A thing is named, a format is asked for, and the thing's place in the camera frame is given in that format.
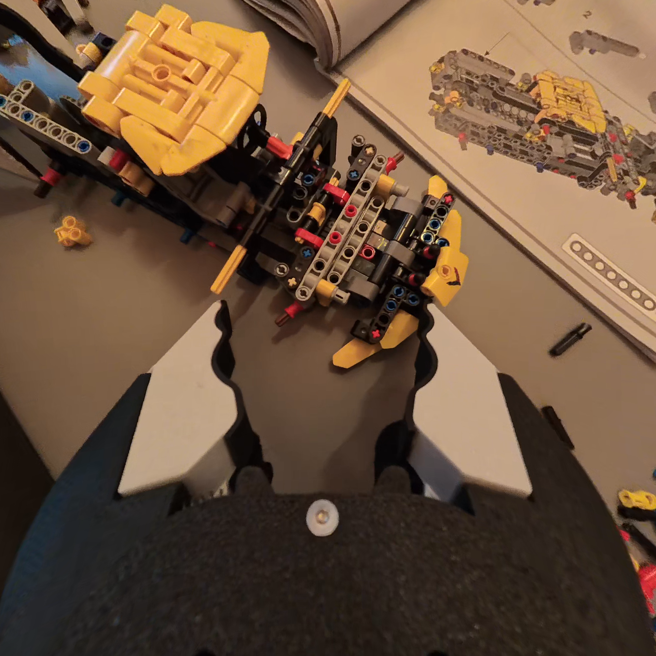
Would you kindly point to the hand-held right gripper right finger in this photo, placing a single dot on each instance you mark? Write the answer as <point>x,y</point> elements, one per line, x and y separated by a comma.
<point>466,420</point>

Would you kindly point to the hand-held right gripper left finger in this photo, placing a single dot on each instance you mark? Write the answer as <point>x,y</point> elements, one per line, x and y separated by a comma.
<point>179,410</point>

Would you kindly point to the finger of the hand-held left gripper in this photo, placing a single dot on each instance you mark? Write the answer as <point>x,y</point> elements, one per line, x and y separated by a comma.
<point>30,56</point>

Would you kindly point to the small black yellow toy subassembly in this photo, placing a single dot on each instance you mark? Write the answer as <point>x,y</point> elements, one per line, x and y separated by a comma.
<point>446,276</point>

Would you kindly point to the partly built yellow toy car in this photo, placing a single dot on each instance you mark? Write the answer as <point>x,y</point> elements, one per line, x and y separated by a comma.
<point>174,87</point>

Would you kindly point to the grey desk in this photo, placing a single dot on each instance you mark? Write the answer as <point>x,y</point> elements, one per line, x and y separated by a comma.
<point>102,333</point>

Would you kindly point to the black toy pin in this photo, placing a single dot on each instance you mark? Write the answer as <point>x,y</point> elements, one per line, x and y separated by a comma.
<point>558,428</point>
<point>569,341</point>

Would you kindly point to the yellow toy connector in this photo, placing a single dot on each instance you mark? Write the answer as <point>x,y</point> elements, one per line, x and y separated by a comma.
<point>74,233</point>

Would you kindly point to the scatter of small colourful toy pieces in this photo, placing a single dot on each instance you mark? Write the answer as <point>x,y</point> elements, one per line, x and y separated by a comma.
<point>638,499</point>

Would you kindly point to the open instruction booklet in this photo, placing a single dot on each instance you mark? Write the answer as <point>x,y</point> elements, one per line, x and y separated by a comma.
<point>512,205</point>

